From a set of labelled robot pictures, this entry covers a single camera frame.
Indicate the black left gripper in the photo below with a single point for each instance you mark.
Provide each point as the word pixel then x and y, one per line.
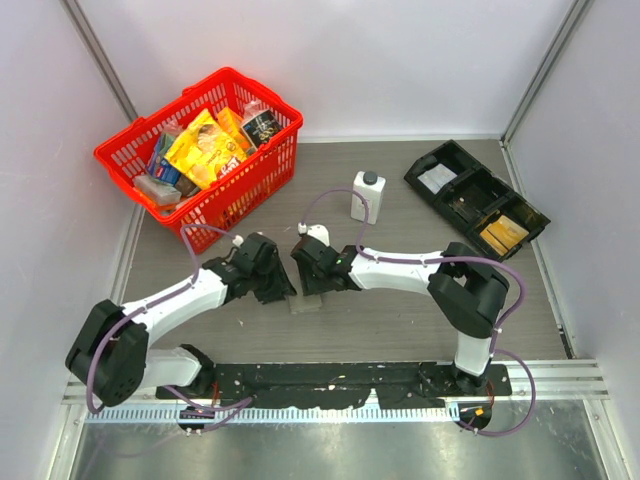
pixel 280 286

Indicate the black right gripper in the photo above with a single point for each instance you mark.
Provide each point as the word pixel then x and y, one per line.
pixel 309 286

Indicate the grey leather card holder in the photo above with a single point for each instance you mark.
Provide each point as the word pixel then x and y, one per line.
pixel 301 304

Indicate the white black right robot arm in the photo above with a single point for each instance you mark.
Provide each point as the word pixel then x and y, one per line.
pixel 467 288

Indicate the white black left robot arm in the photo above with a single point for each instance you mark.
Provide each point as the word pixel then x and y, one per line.
pixel 113 354

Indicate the silver cards in tray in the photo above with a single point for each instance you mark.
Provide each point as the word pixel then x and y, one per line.
pixel 436 178

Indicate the black VIP cards in tray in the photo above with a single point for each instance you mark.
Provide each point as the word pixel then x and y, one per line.
pixel 469 203

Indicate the black three-compartment card tray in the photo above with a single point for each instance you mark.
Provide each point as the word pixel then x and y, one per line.
pixel 496 219

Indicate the gold cards stack in tray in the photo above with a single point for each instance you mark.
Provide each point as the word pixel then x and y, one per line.
pixel 503 234

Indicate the white bottle grey cap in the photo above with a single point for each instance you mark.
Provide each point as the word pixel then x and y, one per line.
pixel 371 187

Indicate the red plastic shopping basket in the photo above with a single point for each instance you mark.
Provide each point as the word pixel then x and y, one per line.
pixel 231 183

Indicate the yellow classic chips bag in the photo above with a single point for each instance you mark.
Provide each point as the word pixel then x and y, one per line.
pixel 204 152

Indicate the clear wrapped pale package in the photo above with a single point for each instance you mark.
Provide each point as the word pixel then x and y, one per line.
pixel 159 193

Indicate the black labelled snack jar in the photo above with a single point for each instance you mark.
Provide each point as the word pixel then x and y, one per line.
pixel 261 128

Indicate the blue snack box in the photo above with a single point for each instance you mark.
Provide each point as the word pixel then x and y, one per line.
pixel 158 167

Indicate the orange snack packet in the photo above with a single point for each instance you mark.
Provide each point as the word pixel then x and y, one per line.
pixel 231 123

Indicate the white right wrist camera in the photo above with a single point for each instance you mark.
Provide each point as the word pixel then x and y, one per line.
pixel 317 231

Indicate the white slotted cable duct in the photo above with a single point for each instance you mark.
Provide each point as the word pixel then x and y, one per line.
pixel 178 412

